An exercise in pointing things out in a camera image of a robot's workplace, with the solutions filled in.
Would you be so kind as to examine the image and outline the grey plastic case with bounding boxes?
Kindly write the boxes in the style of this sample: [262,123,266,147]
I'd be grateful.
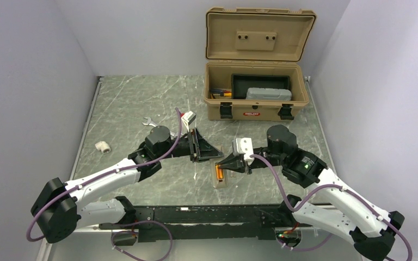
[245,88,292,101]

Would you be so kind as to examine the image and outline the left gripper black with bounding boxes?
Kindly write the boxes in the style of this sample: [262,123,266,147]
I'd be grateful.
[157,127,223,162]

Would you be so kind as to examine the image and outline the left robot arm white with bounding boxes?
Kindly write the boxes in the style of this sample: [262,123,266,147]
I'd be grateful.
[26,126,223,243]

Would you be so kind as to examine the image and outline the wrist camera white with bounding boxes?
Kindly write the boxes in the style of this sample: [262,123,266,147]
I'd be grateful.
[232,138,254,165]
[181,111,196,125]

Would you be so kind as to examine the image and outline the black tray in toolbox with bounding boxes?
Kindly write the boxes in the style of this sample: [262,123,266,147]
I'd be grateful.
[231,73,292,100]

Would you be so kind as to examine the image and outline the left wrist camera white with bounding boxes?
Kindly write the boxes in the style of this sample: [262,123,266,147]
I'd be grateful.
[181,111,196,125]

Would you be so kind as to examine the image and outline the white PVC elbow fitting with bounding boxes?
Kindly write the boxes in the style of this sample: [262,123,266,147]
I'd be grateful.
[95,141,111,153]

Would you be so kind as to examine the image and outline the silver combination wrench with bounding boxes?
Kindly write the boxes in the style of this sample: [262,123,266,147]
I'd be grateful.
[142,117,176,138]

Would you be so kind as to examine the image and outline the beige remote control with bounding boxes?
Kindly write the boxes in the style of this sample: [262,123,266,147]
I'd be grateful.
[210,146,228,189]

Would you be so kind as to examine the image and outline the aluminium frame rail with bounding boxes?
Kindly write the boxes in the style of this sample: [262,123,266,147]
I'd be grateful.
[45,203,363,231]

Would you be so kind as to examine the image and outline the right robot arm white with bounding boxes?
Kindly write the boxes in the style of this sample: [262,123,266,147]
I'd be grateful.
[216,125,413,260]

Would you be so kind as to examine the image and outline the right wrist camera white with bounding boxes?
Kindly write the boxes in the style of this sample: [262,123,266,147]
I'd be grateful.
[232,138,254,165]

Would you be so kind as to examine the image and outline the yellow-handled tools in toolbox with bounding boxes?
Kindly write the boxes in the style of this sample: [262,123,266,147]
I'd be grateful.
[210,89,232,99]

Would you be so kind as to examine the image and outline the tan plastic toolbox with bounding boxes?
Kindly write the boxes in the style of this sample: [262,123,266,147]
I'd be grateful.
[204,7,317,122]

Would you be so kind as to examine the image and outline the orange AA battery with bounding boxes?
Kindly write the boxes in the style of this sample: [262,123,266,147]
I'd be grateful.
[215,165,223,179]
[217,169,224,180]

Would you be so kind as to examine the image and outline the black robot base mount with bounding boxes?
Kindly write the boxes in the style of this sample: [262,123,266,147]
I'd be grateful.
[99,204,296,243]

